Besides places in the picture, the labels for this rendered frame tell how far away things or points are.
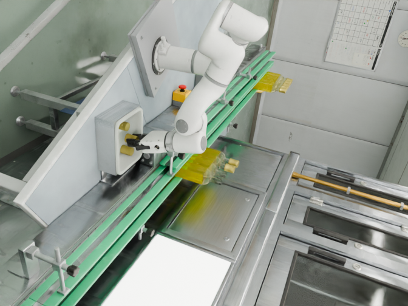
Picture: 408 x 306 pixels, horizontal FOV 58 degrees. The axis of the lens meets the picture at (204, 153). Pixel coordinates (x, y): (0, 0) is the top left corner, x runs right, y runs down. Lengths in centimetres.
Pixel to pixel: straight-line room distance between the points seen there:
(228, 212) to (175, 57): 69
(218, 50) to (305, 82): 641
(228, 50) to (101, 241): 72
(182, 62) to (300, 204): 88
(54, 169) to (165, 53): 63
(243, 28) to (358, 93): 637
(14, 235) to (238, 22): 113
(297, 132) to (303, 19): 222
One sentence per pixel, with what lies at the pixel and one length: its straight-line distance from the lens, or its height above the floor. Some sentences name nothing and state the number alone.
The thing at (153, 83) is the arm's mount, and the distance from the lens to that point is 157.
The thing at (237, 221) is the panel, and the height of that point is 125.
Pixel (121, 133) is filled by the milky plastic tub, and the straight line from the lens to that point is 147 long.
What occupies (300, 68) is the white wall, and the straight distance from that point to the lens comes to 747.
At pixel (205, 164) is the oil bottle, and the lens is 164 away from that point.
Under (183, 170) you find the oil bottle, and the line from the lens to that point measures 161.
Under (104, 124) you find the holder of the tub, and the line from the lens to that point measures 132.
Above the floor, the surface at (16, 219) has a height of 44.
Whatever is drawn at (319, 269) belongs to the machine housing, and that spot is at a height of 162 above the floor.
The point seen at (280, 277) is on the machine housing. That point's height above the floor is 149.
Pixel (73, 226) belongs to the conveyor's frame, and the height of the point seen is 83.
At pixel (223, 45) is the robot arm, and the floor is 114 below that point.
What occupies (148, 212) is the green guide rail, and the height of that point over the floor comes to 95.
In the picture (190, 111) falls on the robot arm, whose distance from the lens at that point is 117.
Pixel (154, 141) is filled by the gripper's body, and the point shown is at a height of 95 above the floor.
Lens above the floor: 149
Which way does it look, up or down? 17 degrees down
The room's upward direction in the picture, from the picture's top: 107 degrees clockwise
